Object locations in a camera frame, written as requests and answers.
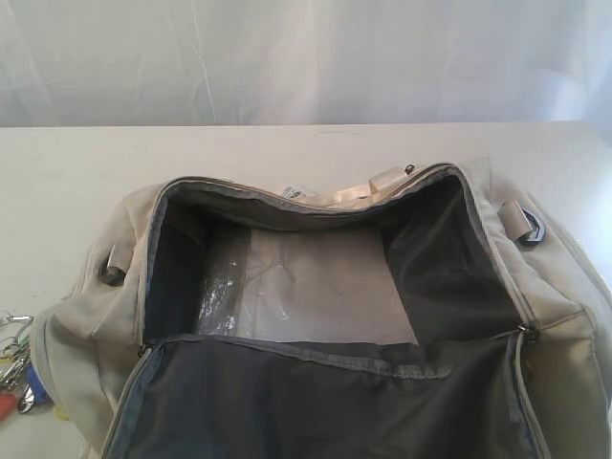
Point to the beige fabric duffel bag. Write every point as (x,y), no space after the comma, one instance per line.
(471,257)

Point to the bunch of colourful key tags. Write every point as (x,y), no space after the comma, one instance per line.
(21,389)

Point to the white barcode paper tag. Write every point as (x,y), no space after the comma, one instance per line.
(296,192)

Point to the clear plastic base sheet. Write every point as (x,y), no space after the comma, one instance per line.
(323,286)

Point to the dark metal zipper slider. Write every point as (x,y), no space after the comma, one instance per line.
(529,332)

